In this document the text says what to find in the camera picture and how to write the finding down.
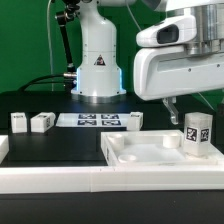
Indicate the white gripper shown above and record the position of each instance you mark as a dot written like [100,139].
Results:
[169,71]

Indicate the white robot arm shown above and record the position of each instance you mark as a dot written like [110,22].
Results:
[99,79]

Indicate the white square tabletop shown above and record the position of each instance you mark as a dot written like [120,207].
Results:
[152,148]

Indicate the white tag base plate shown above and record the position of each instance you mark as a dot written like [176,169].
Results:
[92,120]

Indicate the white obstacle fence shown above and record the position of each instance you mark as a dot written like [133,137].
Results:
[99,179]

